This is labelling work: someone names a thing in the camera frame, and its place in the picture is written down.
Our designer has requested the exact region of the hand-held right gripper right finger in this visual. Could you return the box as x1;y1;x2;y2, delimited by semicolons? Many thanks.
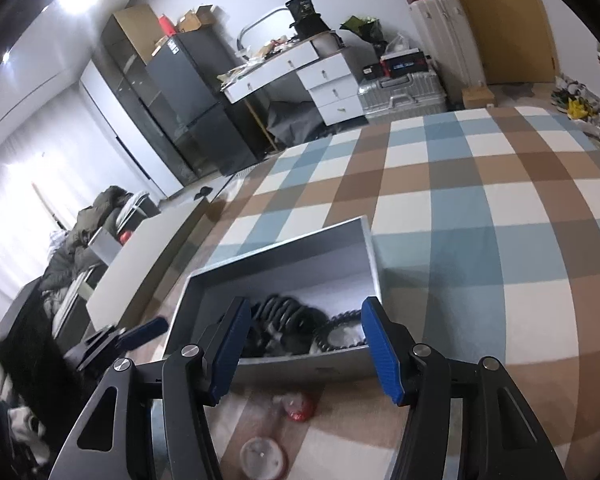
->
361;296;571;480

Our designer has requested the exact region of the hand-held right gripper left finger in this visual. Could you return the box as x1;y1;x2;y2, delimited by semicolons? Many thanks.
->
47;296;253;480

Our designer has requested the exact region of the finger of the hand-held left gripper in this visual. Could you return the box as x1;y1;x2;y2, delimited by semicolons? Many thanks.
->
119;316;168;351

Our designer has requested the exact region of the black spiral hair tie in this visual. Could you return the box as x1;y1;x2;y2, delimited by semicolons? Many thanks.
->
312;309;371;354

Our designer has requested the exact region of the black hair claw clip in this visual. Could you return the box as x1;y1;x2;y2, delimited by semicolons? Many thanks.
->
250;294;329;340

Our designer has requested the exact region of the grey storage box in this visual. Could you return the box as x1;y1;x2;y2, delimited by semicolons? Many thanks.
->
162;215;383;382

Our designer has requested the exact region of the white low table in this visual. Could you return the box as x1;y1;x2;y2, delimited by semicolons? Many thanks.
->
86;194;217;332

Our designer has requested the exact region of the red and clear hair accessory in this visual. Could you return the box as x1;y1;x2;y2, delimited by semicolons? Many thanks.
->
280;391;315;422

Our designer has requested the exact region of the pile of dark jackets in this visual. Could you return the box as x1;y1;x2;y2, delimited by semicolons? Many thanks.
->
39;185;132;307

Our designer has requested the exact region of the pink-rimmed round badge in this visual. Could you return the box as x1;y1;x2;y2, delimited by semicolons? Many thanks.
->
240;437;287;480

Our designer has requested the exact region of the dark glass-door cabinet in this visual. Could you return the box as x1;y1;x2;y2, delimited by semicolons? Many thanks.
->
80;12;201;188

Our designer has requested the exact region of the dark grey cloth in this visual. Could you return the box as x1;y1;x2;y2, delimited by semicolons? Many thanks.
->
267;100;337;144

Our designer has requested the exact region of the grey refrigerator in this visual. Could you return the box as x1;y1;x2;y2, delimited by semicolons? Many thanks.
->
145;27;261;177

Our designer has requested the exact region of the silver suitcase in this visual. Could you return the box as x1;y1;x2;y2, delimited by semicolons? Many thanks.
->
356;67;449;122

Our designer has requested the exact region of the small cardboard box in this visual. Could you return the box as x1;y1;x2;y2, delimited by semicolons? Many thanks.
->
461;85;496;110

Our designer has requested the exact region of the white desk with drawers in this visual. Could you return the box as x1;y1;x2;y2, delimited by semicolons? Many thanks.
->
220;35;369;129

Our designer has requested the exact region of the black box blue label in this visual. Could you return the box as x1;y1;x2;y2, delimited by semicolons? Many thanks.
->
380;49;429;79

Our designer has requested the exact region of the desk clutter pile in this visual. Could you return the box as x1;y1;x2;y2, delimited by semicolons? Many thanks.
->
219;35;302;83

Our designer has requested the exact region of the large cardboard box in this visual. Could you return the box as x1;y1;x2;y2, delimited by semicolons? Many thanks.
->
111;4;162;67

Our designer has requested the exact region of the white plastic bag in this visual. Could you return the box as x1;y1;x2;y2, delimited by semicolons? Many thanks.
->
385;34;414;56

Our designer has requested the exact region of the open cardboard box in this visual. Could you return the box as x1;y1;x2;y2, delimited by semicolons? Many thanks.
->
176;5;217;34

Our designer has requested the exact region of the pile of shoes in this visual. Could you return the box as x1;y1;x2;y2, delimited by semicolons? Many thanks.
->
550;75;600;128

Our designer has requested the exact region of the white suitcase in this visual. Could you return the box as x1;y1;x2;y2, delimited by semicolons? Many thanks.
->
409;0;487;87

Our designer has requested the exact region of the green leafy bundle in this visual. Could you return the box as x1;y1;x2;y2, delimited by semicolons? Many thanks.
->
340;15;385;44

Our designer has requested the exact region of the black bag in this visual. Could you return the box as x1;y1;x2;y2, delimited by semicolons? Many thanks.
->
285;0;332;39

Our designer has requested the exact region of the wooden door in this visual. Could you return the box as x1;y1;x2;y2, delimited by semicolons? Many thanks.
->
432;0;561;86

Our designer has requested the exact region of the metal arch frame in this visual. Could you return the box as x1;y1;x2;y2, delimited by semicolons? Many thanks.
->
236;7;291;54

